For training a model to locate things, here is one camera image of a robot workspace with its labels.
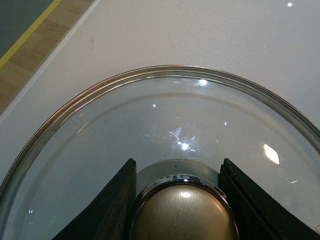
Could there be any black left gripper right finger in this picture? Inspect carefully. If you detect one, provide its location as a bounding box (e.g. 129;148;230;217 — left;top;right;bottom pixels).
219;158;320;240

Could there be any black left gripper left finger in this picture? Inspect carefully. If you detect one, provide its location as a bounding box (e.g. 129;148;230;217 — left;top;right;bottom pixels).
54;158;137;240

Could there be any glass pot lid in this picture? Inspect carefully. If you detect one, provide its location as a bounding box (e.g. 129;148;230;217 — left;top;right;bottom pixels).
0;66;320;240

